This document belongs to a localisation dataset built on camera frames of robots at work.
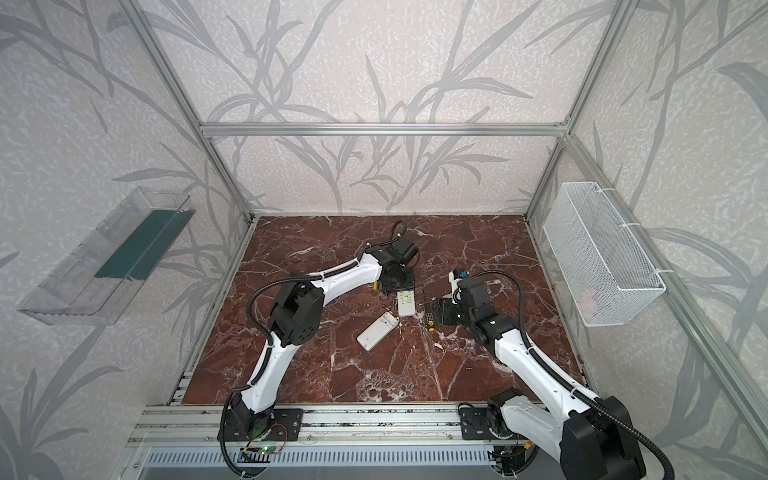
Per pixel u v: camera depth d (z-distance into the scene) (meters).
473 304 0.63
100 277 0.64
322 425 0.75
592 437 0.39
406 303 0.94
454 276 0.77
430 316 0.91
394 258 0.74
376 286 0.99
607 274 0.62
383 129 0.96
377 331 0.89
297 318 0.56
